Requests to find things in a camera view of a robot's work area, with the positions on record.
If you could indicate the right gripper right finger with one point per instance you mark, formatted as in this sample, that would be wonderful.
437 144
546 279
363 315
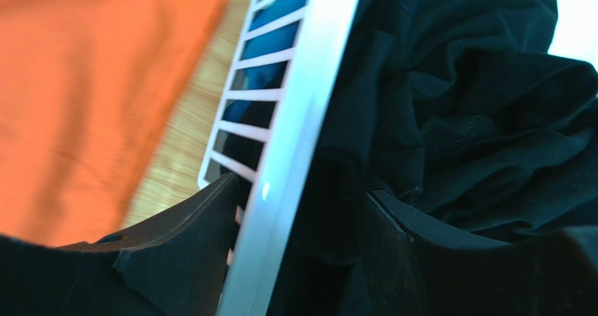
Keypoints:
418 265

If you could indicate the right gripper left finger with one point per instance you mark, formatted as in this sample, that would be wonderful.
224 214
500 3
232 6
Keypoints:
173 263

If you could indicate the orange t shirt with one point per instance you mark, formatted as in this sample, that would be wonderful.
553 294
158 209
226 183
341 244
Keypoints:
87 87

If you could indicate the white laundry basket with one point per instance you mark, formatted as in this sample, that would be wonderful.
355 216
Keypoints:
271 149

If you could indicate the black t shirt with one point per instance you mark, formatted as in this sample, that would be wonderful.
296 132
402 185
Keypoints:
453 107

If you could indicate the teal blue garment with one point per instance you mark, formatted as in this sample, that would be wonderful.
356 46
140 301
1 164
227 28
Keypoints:
267 76

